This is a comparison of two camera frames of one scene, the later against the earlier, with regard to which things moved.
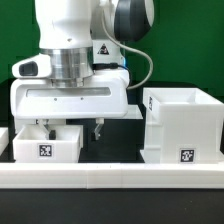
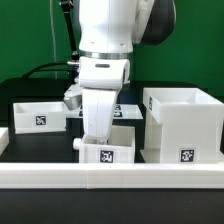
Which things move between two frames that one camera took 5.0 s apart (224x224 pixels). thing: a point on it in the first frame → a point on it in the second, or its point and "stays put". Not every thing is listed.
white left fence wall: [4, 138] stays put
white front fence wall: [90, 175] stays put
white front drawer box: [33, 145] → [118, 147]
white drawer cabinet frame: [182, 126] stays put
